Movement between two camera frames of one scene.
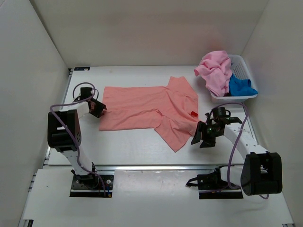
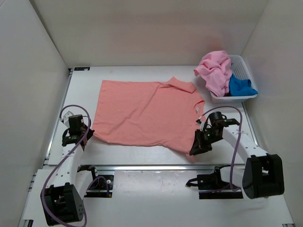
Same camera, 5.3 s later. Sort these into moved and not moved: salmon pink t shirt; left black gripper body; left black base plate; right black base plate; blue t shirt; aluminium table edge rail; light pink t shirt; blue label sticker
Moved: left black gripper body; salmon pink t shirt
Not moved: light pink t shirt; left black base plate; aluminium table edge rail; blue label sticker; right black base plate; blue t shirt
